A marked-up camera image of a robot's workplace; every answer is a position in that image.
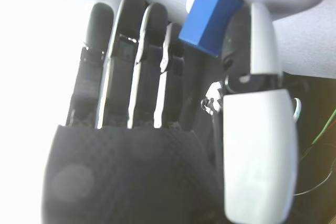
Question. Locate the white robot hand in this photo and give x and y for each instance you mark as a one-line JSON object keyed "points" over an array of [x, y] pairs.
{"points": [[126, 171]]}

